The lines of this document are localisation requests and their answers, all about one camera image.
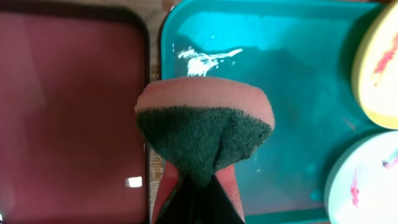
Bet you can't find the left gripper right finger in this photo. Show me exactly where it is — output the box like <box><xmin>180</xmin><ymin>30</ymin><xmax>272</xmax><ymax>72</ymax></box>
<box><xmin>198</xmin><ymin>175</ymin><xmax>244</xmax><ymax>224</ymax></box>

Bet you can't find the teal plastic tray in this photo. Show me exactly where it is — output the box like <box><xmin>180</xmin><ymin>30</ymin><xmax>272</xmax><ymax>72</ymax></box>
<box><xmin>161</xmin><ymin>0</ymin><xmax>384</xmax><ymax>223</ymax></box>

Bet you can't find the green and pink sponge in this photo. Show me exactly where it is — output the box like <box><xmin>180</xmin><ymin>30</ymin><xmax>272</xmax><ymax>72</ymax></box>
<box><xmin>135</xmin><ymin>77</ymin><xmax>275</xmax><ymax>223</ymax></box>

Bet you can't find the yellow-green plate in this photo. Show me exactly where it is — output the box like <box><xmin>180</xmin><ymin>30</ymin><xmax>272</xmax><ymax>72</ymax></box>
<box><xmin>351</xmin><ymin>0</ymin><xmax>397</xmax><ymax>129</ymax></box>

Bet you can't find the light blue plate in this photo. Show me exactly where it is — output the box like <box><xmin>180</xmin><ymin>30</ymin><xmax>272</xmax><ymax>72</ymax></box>
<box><xmin>324</xmin><ymin>131</ymin><xmax>397</xmax><ymax>224</ymax></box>

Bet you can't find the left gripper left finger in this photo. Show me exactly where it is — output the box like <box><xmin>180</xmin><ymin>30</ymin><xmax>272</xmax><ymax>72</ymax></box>
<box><xmin>155</xmin><ymin>176</ymin><xmax>198</xmax><ymax>224</ymax></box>

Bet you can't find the black tray with red water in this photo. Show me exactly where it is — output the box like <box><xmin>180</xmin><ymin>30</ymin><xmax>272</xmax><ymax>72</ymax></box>
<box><xmin>1</xmin><ymin>11</ymin><xmax>147</xmax><ymax>223</ymax></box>

